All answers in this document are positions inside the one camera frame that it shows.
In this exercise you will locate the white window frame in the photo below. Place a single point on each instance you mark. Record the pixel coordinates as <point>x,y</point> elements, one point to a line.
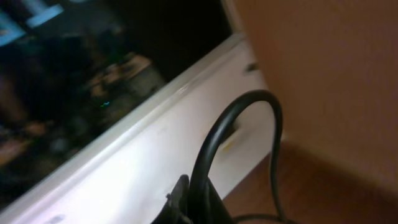
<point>125,175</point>

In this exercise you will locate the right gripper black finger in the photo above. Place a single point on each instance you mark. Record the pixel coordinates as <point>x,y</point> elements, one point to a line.
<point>175,210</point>

